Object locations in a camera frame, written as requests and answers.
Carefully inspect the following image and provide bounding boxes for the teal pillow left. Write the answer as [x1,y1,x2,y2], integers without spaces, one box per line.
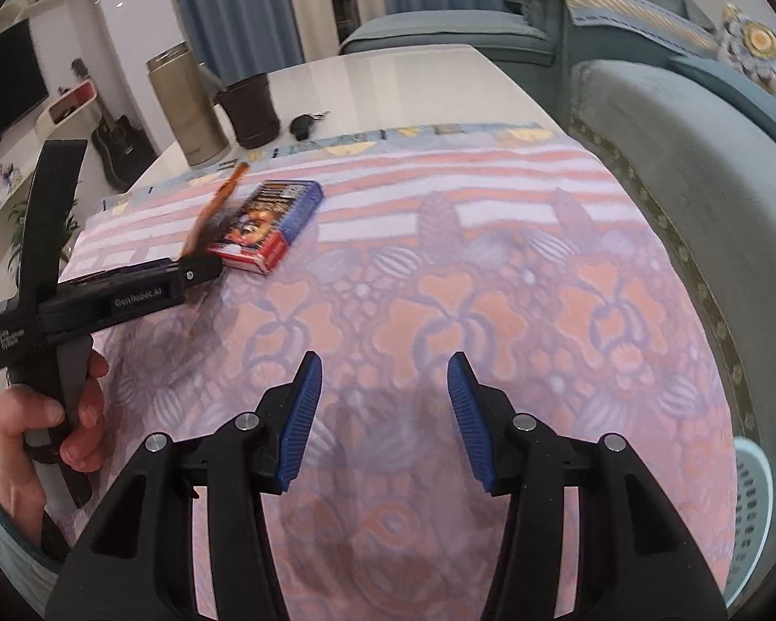
[668,53,776,170]

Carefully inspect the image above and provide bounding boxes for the red blue card box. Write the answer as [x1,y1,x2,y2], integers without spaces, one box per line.
[207,180,323,276]

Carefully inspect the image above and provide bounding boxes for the dark brown cup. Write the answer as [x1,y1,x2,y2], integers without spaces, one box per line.
[215,73,281,150]

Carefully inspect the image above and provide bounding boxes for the person's left hand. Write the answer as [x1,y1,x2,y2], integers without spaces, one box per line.
[0,350,111,549]

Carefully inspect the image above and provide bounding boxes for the pink patterned table cloth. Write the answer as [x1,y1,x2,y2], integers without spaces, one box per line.
[95,128,736,619]

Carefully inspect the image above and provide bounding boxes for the light blue trash basket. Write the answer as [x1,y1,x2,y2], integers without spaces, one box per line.
[723,436,775,609]

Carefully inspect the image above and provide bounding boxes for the floral cushion left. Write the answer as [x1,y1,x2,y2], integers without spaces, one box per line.
[718,3,776,90]

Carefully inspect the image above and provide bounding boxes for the blue curtain left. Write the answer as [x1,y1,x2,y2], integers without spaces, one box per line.
[176,0,304,84]

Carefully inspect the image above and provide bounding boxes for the teal fabric sofa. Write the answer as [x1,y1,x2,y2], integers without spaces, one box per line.
[342,0,776,455]

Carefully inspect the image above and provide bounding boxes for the black car key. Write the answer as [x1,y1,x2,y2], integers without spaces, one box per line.
[288,111,327,142]

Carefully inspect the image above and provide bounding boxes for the black television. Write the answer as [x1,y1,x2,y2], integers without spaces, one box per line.
[0,20,49,140]

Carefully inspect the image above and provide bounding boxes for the striped armrest cover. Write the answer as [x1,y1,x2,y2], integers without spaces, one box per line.
[521,0,718,55]

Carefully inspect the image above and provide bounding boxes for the bronze thermos bottle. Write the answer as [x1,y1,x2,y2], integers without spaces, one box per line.
[147,42,228,167]

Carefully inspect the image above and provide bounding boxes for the black acoustic guitar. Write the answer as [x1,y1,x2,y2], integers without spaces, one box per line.
[92,95,158,194]

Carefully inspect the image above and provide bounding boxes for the white tv cabinet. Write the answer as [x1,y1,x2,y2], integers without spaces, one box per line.
[0,76,102,247]

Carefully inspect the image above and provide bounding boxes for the orange snack wrapper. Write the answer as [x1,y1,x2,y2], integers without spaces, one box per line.
[181,161,249,257]

